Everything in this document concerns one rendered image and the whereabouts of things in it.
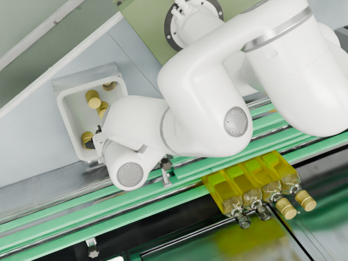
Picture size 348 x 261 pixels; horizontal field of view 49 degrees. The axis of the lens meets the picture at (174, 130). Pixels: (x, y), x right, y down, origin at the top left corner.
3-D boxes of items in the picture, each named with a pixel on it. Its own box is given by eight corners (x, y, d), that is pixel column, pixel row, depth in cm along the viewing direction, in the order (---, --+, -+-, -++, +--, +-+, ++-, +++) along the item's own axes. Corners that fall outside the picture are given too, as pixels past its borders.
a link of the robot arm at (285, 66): (297, 7, 54) (367, -20, 40) (339, 89, 57) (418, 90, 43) (218, 58, 53) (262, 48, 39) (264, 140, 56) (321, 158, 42)
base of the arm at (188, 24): (151, 19, 90) (172, 44, 78) (188, -22, 88) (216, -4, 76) (192, 58, 100) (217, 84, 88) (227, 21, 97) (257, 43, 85)
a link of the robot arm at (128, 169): (141, 113, 67) (186, 133, 71) (130, 99, 77) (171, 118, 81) (103, 186, 70) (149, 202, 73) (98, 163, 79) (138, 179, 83)
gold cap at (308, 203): (294, 202, 101) (304, 213, 97) (294, 192, 99) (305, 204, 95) (306, 197, 101) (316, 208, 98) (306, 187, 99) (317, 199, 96)
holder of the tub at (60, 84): (81, 159, 115) (85, 175, 109) (51, 79, 99) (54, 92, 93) (135, 141, 119) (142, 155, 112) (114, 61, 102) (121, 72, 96)
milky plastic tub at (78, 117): (75, 146, 112) (80, 164, 105) (50, 80, 98) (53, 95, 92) (132, 128, 115) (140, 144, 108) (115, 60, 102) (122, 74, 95)
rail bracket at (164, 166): (154, 170, 109) (168, 199, 99) (142, 122, 99) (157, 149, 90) (163, 167, 110) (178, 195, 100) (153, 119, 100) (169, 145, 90)
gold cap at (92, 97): (83, 91, 102) (86, 99, 98) (96, 88, 102) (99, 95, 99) (87, 103, 104) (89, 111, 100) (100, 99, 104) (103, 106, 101)
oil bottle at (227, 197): (196, 172, 116) (227, 222, 100) (193, 158, 113) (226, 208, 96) (213, 167, 117) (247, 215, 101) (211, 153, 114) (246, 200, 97)
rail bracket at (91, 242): (84, 233, 114) (92, 269, 104) (77, 218, 110) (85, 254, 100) (97, 228, 115) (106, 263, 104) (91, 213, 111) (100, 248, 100)
